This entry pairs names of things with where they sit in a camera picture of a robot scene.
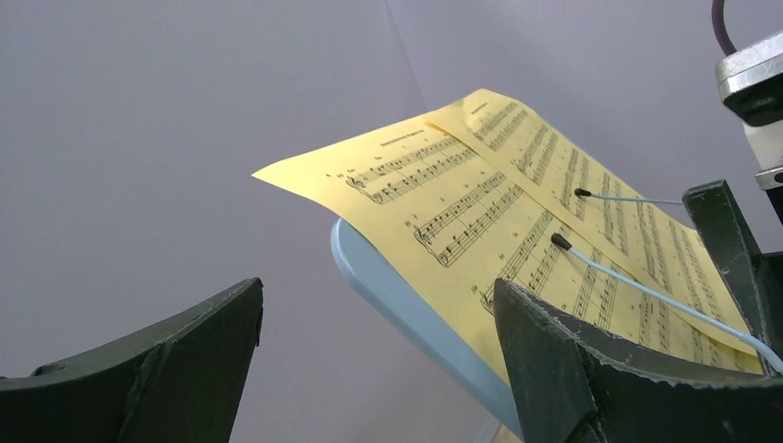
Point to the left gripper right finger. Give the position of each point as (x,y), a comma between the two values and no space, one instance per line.
(574,382)

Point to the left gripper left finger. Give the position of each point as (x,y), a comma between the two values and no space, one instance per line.
(178,380)

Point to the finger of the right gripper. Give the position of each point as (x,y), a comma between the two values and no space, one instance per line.
(754,279)

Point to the yellow sheet music page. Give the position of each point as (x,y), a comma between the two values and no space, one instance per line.
(453,211)
(647,243)

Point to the light blue music stand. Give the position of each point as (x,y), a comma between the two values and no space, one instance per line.
(373,277)

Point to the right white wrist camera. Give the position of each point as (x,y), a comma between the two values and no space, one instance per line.
(749,84)

